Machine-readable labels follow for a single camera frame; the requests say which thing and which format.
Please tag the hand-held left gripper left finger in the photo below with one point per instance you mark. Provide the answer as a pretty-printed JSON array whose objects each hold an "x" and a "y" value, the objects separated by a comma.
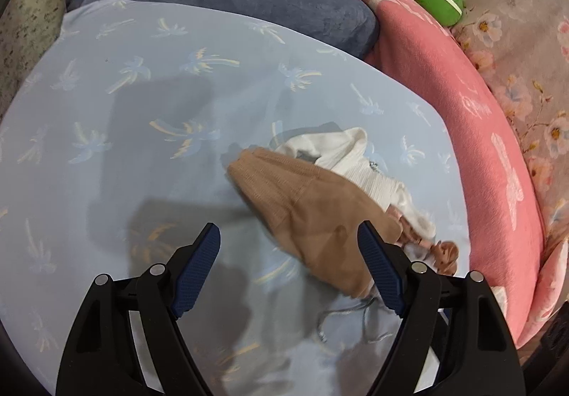
[{"x": 198, "y": 271}]

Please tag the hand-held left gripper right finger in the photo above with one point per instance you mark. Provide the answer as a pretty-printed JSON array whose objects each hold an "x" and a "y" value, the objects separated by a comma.
[{"x": 382, "y": 271}]

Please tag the tan stocking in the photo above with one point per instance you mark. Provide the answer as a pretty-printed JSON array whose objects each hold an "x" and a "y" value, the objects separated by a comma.
[{"x": 311, "y": 209}]

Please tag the small brown-haired doll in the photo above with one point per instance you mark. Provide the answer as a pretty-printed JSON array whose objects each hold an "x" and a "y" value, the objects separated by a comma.
[{"x": 444, "y": 256}]

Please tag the white ribbed cloth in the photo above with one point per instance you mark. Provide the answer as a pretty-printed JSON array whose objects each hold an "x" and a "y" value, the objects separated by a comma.
[{"x": 355, "y": 164}]

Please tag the light blue palm print sheet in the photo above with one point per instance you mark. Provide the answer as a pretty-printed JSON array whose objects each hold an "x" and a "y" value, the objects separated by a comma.
[{"x": 133, "y": 133}]

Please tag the pink floral pillow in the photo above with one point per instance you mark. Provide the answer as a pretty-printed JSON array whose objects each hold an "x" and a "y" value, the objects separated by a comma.
[{"x": 553, "y": 285}]

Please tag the pink blanket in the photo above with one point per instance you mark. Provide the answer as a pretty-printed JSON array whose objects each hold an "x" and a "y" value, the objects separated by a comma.
[{"x": 444, "y": 80}]

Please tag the floral beige cloth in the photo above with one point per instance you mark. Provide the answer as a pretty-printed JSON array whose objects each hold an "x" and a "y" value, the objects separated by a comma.
[{"x": 524, "y": 44}]

